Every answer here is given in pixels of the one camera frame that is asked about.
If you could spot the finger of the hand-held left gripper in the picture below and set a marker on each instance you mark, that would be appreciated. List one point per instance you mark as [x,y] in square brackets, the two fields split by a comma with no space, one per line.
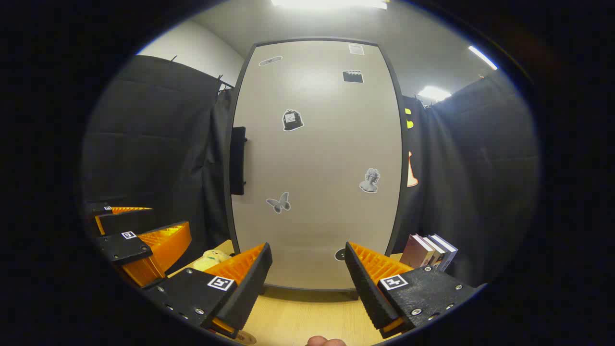
[122,245]
[129,221]

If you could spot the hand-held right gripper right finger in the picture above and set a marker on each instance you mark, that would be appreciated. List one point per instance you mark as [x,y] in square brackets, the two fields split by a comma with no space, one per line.
[365,288]

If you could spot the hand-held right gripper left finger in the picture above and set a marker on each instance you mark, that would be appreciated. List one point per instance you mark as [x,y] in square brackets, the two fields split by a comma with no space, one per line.
[250,293]

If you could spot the round brown coaster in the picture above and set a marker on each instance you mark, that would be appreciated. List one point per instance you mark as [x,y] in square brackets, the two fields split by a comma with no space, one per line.
[245,338]

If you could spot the dark grey cabinet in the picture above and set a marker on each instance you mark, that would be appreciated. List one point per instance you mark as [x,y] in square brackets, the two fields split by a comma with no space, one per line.
[228,211]

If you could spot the cream plush toy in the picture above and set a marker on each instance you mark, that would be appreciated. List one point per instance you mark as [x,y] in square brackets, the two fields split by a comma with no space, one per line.
[209,262]

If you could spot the black backdrop cloth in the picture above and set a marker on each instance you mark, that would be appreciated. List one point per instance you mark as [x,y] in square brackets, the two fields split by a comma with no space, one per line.
[144,144]

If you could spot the dark cover book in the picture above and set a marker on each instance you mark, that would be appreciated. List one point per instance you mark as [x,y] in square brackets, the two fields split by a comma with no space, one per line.
[436,254]

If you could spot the ceiling light panel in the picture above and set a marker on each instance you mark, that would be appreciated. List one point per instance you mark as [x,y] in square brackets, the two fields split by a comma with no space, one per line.
[329,3]
[434,92]

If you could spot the ceiling light strip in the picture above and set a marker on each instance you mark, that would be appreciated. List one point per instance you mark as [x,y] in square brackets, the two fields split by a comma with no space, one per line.
[483,57]

